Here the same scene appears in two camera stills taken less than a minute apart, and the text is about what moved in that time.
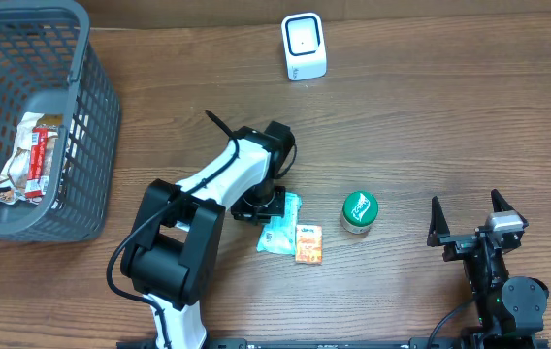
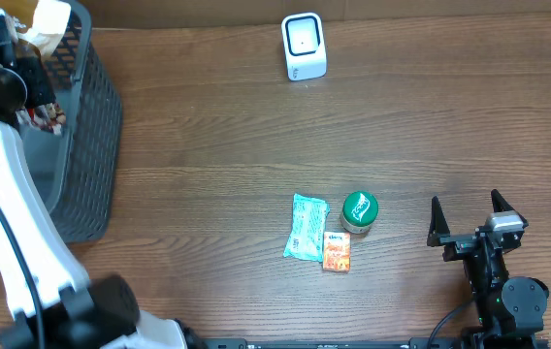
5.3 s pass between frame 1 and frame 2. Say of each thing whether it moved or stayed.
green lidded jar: stayed
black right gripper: stayed
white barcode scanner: stayed
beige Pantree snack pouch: moved
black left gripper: moved
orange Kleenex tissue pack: moved
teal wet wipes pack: moved
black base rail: stayed
